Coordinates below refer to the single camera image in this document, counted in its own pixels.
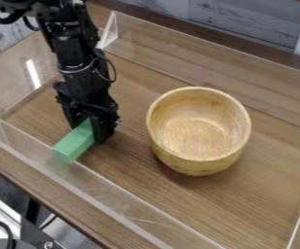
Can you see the light wooden bowl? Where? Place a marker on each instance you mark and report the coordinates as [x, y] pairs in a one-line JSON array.
[[199, 129]]

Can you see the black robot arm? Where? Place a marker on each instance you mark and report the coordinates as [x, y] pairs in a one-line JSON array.
[[69, 31]]

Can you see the clear acrylic tray walls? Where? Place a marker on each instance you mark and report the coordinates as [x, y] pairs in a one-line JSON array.
[[128, 201]]

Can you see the black table leg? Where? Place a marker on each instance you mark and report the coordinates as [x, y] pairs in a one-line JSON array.
[[33, 211]]

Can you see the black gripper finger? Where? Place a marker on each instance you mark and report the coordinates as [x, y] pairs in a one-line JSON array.
[[104, 127], [76, 116]]

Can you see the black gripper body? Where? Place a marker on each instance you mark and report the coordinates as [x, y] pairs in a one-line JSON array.
[[85, 90]]

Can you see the green rectangular block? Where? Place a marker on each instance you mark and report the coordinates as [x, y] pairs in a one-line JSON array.
[[75, 144]]

